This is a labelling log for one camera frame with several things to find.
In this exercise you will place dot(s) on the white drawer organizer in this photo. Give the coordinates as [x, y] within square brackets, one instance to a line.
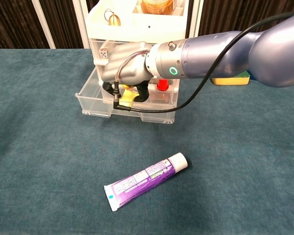
[137, 29]

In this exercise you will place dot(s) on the white die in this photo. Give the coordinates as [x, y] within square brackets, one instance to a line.
[103, 53]

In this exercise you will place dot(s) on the purple white toothpaste tube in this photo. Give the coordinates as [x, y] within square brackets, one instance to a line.
[142, 182]

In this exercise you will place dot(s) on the white metal frame post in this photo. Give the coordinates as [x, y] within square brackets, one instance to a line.
[42, 24]
[82, 24]
[194, 17]

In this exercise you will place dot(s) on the green yellow sponge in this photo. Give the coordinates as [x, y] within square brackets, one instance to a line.
[230, 80]

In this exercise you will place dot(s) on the tub of orange rubber bands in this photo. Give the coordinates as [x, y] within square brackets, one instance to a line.
[156, 6]

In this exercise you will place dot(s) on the teal table cloth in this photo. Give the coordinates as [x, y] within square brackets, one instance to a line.
[51, 159]

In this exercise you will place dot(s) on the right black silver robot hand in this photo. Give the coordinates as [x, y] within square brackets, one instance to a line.
[137, 71]

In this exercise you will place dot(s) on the red plastic toy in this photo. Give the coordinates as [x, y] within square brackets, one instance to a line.
[162, 84]

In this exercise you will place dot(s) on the small gold bell charm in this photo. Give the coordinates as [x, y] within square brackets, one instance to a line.
[114, 20]

